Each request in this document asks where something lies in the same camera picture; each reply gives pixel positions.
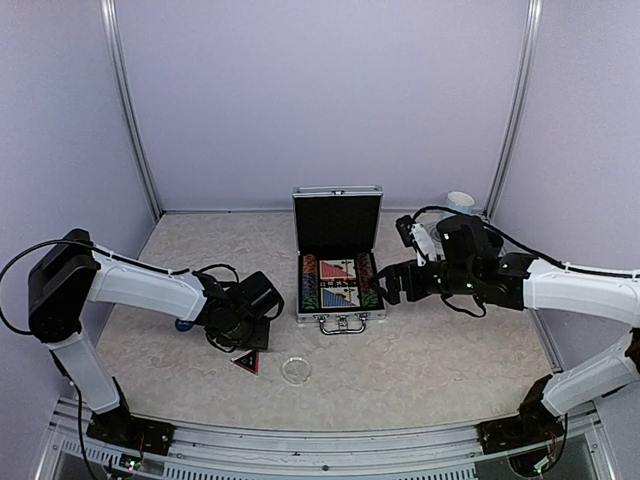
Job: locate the blue small blind button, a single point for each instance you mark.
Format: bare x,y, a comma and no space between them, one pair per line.
183,325

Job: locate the black triangular dealer button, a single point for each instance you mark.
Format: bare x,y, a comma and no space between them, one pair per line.
248,361

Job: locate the right poker chip row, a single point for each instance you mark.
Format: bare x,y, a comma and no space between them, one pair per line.
365,274

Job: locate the green chip stack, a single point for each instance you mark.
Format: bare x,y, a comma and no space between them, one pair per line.
310,301

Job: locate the right aluminium frame post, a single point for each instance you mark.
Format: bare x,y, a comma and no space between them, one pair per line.
517,108

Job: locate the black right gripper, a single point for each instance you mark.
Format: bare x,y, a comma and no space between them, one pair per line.
402,269

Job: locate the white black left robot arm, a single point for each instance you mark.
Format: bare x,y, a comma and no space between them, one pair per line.
75,271

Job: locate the light blue ribbed cup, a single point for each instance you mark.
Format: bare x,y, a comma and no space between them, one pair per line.
460,202

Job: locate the left poker chip row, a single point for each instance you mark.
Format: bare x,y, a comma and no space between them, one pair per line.
310,274

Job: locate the red playing card deck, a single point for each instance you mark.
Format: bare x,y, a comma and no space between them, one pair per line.
337,269

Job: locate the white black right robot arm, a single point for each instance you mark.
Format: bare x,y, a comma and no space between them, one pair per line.
588,317

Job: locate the green chip group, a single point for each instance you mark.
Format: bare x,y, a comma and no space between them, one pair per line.
370,300

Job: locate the white swirl plate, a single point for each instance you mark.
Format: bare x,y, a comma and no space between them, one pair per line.
432,235

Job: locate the dark green mug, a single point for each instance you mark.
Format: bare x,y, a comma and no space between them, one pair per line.
496,243

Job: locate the front aluminium rail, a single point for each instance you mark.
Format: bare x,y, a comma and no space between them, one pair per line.
208,452

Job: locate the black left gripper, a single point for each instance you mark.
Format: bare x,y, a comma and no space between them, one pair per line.
259,341

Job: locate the poker chip row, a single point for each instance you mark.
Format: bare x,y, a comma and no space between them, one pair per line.
310,274
365,274

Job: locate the aluminium poker case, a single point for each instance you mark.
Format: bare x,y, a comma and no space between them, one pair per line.
335,230

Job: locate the clear round plastic lid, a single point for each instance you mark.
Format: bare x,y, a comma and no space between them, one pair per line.
296,370

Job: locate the red dice row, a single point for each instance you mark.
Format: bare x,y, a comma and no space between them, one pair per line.
338,283

